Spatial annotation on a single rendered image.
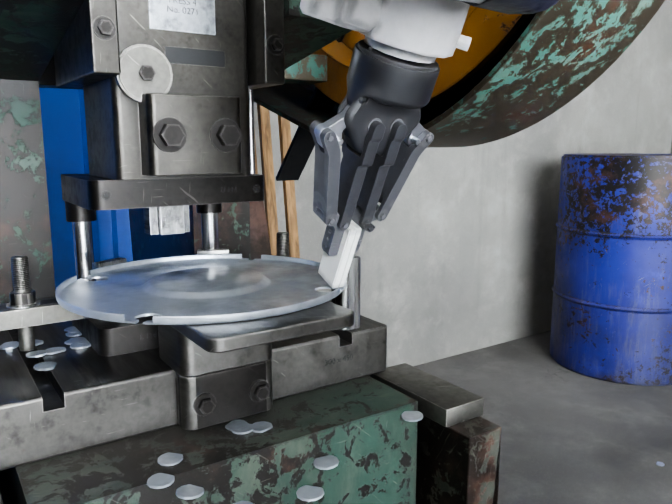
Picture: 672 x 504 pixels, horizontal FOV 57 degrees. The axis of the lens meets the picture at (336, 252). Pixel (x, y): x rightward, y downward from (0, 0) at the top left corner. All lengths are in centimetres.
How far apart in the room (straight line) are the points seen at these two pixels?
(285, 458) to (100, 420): 18
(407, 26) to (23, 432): 47
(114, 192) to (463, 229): 217
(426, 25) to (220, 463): 41
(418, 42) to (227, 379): 36
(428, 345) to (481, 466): 199
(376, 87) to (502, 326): 255
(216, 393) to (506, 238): 239
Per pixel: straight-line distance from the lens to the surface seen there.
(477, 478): 73
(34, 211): 91
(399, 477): 74
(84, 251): 80
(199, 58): 70
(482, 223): 280
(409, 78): 52
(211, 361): 63
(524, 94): 80
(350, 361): 75
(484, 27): 80
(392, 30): 51
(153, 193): 69
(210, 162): 66
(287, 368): 71
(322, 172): 55
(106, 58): 63
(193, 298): 60
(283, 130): 188
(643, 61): 373
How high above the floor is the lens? 93
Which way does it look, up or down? 10 degrees down
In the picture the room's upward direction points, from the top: straight up
